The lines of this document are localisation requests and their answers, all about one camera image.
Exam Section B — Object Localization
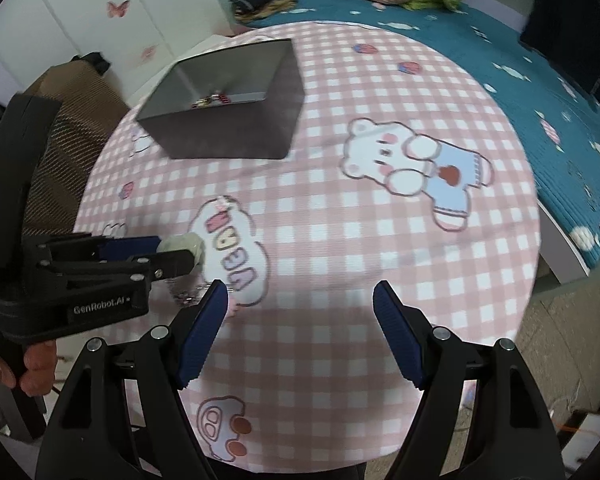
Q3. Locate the cream bead bracelet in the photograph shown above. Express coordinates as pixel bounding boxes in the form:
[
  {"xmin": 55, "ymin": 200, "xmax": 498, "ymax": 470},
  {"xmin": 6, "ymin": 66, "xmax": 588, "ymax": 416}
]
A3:
[{"xmin": 157, "ymin": 232, "xmax": 206, "ymax": 274}]

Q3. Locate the blue printed mattress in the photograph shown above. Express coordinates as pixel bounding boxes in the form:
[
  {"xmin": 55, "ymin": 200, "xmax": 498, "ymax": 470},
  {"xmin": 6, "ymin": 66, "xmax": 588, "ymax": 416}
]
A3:
[{"xmin": 245, "ymin": 0, "xmax": 600, "ymax": 273}]

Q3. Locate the grey metal tin box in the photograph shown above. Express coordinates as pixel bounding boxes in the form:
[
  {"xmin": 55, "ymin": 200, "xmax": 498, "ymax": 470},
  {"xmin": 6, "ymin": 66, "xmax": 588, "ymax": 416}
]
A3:
[{"xmin": 135, "ymin": 38, "xmax": 306, "ymax": 161}]

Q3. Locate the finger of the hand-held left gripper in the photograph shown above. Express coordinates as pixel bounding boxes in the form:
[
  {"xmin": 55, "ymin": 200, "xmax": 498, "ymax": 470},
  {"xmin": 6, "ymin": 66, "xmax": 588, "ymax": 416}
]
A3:
[
  {"xmin": 35, "ymin": 234, "xmax": 163, "ymax": 263},
  {"xmin": 47, "ymin": 248, "xmax": 199, "ymax": 287}
]

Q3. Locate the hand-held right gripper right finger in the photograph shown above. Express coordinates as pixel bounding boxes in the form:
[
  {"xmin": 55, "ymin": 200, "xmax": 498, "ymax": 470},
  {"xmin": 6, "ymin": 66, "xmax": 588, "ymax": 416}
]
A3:
[{"xmin": 372, "ymin": 281, "xmax": 566, "ymax": 480}]

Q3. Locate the black jacket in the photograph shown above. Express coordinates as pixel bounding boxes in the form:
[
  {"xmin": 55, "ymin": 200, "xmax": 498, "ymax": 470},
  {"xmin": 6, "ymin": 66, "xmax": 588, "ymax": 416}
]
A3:
[{"xmin": 519, "ymin": 0, "xmax": 600, "ymax": 107}]

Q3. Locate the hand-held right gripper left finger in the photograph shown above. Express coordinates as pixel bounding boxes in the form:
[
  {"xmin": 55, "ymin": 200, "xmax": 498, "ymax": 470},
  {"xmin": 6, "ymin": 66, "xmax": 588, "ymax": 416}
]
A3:
[{"xmin": 35, "ymin": 280, "xmax": 230, "ymax": 480}]

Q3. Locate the brown polka dot cloth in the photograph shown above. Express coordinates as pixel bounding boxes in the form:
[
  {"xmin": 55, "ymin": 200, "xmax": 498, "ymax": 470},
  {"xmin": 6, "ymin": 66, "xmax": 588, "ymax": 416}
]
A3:
[{"xmin": 22, "ymin": 57, "xmax": 132, "ymax": 241}]

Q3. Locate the person's left hand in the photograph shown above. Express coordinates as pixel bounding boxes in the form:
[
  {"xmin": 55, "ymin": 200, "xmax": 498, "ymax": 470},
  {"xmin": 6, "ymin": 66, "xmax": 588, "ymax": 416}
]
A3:
[{"xmin": 0, "ymin": 337, "xmax": 59, "ymax": 397}]

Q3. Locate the pink checkered bear tablecloth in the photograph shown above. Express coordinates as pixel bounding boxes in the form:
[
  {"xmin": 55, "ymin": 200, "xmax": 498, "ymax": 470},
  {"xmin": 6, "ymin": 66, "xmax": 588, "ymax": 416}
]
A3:
[{"xmin": 72, "ymin": 22, "xmax": 541, "ymax": 463}]

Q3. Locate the white wardrobe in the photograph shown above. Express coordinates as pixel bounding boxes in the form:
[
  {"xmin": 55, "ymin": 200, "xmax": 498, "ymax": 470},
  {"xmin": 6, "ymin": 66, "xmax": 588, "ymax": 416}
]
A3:
[{"xmin": 0, "ymin": 0, "xmax": 241, "ymax": 108}]

